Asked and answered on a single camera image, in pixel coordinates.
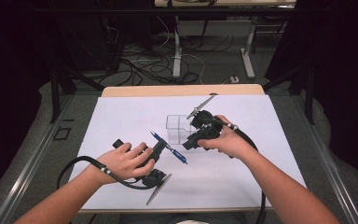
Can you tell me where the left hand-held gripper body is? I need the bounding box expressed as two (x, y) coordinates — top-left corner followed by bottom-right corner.
(112, 139), (173, 206)

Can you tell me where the person's dark clothing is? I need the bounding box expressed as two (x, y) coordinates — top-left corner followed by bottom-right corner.
(117, 212), (250, 224)

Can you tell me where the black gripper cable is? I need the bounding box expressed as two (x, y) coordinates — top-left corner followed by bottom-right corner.
(212, 116), (268, 224)
(56, 155), (152, 191)

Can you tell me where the wooden table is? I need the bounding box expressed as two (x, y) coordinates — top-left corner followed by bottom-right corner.
(79, 83), (287, 215)

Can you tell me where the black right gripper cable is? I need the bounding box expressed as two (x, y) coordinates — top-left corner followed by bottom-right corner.
(212, 116), (268, 224)

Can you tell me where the white desk leg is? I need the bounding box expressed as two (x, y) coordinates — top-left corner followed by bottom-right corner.
(172, 16), (183, 79)
(240, 17), (256, 80)

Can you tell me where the blue pen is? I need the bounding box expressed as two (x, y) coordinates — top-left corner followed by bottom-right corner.
(149, 131), (188, 165)

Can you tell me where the wooden background desk top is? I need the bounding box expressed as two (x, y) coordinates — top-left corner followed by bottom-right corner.
(154, 0), (297, 8)

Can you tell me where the white floor cable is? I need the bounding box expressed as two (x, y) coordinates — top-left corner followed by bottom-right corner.
(180, 53), (207, 86)

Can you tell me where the person's left hand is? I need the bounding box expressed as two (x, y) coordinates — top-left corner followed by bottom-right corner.
(95, 141), (157, 186)

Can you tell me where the clear plastic box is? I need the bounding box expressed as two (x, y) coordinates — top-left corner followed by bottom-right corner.
(165, 114), (198, 146)

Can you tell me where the person's right hand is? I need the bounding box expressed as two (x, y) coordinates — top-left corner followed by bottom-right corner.
(197, 114), (256, 160)

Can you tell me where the black metal stand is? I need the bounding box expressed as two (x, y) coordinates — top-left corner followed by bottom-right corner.
(49, 60), (106, 124)
(261, 60), (315, 126)

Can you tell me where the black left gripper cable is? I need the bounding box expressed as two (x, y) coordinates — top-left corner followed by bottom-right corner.
(56, 155), (152, 191)

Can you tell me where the aluminium floor rail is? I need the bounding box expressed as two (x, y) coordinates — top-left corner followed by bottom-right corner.
(291, 94), (358, 224)
(0, 94), (75, 224)

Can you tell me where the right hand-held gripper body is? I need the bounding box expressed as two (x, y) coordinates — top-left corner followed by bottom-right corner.
(186, 94), (225, 142)

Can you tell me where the white table sheet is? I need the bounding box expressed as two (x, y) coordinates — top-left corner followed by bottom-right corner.
(69, 94), (308, 210)

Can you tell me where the tangle of black floor cables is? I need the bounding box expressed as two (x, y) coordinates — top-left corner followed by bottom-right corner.
(97, 29), (235, 88)

